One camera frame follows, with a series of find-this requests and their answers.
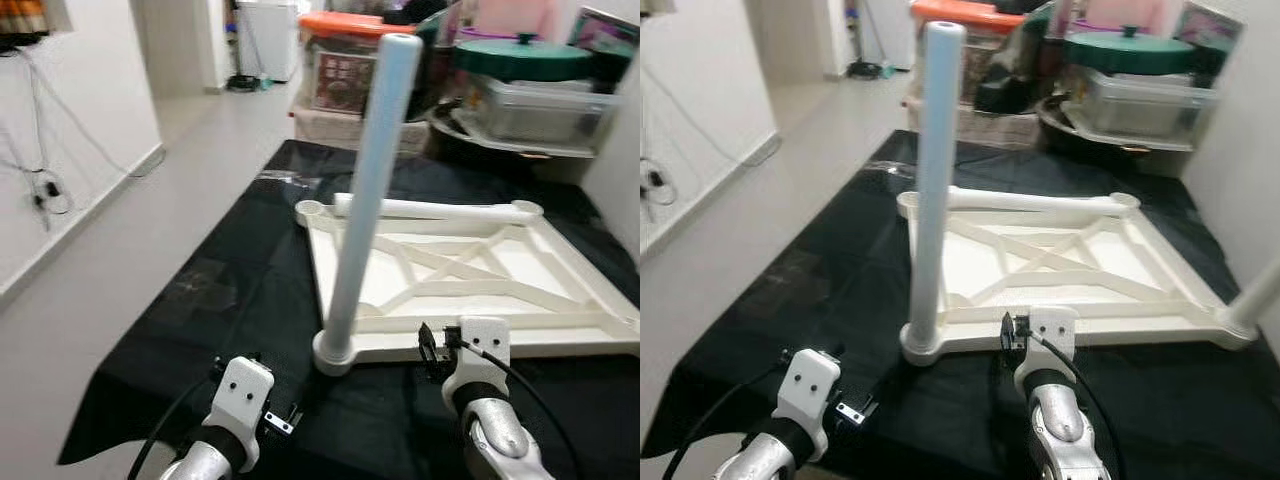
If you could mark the green round pot lid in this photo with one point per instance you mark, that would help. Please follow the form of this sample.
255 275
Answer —
1130 52
520 60

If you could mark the beige bench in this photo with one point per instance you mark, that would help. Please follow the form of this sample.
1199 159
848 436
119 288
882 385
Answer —
990 128
320 130

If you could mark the dark framed panel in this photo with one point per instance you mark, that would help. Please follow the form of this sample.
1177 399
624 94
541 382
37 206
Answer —
1210 30
605 35

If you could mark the orange-lidded storage box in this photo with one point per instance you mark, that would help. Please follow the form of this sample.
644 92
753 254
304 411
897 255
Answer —
985 60
340 70

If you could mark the black floor mop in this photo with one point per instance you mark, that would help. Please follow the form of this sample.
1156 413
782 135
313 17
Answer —
865 70
243 82

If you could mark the white plastic table leg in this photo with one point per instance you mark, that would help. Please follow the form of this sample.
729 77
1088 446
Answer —
1040 201
440 209
1258 300
375 180
937 180

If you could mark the black wok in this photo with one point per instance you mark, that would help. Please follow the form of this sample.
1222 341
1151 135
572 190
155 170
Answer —
450 130
1055 125

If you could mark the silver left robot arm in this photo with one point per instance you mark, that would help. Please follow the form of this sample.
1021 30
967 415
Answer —
200 465
765 462

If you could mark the clear plastic container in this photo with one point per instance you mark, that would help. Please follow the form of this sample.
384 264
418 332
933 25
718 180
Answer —
1145 105
540 110

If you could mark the black router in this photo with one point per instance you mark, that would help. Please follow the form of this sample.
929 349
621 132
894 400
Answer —
20 42

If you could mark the black tablecloth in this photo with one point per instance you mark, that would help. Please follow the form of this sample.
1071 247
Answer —
250 300
800 330

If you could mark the pink box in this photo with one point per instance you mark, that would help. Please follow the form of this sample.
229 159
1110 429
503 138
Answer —
520 15
1125 12

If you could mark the white appliance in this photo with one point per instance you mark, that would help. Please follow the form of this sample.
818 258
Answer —
270 40

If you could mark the dark curved glossy panel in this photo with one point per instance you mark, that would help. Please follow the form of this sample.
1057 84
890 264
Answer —
440 60
1020 70

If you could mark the white plastic table top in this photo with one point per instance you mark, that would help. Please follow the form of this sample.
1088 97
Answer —
1120 265
520 285

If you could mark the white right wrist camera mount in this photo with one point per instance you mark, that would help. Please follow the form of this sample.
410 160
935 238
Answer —
1050 335
485 345

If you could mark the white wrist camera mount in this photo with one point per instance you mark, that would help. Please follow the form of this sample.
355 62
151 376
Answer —
240 390
485 345
1050 335
810 385

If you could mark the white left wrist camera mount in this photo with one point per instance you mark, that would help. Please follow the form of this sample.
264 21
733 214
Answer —
810 385
240 390

